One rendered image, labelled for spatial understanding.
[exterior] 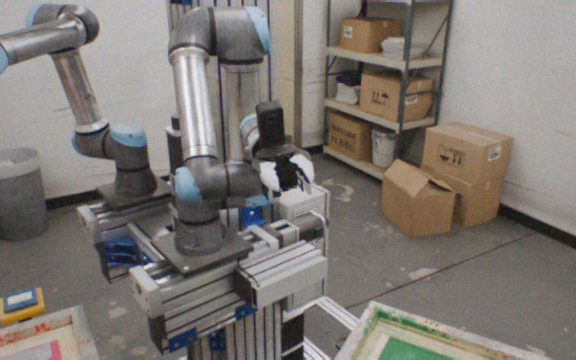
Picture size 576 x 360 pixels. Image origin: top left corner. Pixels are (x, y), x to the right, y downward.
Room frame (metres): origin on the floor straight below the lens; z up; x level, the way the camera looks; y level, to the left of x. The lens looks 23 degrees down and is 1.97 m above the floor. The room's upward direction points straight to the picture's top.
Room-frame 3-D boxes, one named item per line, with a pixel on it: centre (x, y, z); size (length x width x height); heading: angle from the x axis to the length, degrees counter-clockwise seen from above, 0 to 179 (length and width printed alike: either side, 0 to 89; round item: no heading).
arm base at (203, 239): (1.21, 0.26, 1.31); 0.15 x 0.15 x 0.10
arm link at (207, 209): (1.21, 0.25, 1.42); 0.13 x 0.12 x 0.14; 104
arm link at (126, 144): (1.60, 0.57, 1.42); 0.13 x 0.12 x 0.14; 71
